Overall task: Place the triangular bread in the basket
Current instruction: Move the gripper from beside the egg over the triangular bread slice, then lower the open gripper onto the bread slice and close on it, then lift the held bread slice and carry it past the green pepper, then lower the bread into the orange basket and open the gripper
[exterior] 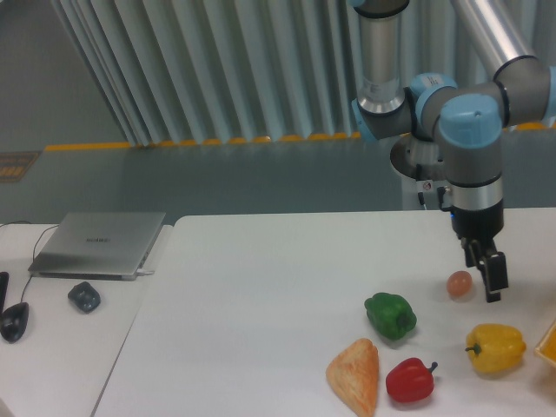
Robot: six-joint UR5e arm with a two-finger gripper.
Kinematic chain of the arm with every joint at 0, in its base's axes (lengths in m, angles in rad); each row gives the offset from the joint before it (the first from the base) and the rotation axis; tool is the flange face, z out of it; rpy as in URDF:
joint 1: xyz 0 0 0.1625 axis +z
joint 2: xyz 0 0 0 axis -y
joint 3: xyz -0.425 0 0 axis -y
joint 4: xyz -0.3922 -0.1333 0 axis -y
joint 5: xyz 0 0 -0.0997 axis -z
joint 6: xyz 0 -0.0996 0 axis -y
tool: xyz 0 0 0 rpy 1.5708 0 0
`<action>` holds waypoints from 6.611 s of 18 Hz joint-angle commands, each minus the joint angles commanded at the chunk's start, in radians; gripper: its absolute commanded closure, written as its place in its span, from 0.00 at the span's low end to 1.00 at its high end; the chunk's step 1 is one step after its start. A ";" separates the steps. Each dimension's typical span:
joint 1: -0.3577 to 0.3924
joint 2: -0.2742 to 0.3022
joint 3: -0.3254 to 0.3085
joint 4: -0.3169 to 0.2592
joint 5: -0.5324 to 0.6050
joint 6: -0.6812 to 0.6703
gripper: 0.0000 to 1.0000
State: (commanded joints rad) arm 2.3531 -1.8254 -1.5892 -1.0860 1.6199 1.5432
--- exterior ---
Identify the dark grey small case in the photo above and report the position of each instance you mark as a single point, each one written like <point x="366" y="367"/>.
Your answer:
<point x="84" y="297"/>

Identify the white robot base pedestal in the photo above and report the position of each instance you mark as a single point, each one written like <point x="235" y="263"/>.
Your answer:
<point x="420" y="167"/>

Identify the green bell pepper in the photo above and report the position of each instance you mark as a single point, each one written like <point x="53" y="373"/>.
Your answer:
<point x="390" y="315"/>

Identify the small side table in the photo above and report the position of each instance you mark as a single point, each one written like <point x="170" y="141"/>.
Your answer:
<point x="63" y="361"/>

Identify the grey folding curtain screen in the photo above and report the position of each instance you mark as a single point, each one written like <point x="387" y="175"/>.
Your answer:
<point x="221" y="71"/>

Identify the triangular toasted bread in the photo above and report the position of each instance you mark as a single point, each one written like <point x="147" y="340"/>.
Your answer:
<point x="353" y="376"/>

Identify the yellow bell pepper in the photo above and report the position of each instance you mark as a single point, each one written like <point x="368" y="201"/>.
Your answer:
<point x="493" y="348"/>

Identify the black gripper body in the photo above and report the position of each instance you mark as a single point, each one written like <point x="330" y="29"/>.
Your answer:
<point x="478" y="225"/>

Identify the brown egg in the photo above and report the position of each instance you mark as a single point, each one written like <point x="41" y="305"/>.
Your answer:
<point x="459" y="283"/>

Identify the black computer mouse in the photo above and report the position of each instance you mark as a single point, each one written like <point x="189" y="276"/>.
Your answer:
<point x="14" y="322"/>

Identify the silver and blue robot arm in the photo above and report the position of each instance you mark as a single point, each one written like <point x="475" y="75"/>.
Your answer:
<point x="465" y="125"/>

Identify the silver closed laptop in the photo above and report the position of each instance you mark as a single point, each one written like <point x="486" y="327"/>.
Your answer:
<point x="99" y="245"/>

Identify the red bell pepper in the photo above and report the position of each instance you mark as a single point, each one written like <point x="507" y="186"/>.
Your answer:
<point x="410" y="381"/>

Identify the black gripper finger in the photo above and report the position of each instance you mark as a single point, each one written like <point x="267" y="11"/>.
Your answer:
<point x="494" y="274"/>
<point x="473" y="254"/>

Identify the black handheld device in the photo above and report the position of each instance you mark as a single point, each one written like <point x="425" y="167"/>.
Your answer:
<point x="4" y="282"/>

